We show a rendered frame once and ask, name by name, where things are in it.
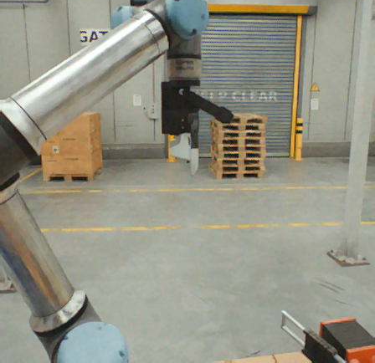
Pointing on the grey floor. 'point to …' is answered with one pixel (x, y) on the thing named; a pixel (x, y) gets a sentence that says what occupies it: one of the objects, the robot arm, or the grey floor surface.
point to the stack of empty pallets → (238, 145)
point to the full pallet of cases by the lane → (74, 150)
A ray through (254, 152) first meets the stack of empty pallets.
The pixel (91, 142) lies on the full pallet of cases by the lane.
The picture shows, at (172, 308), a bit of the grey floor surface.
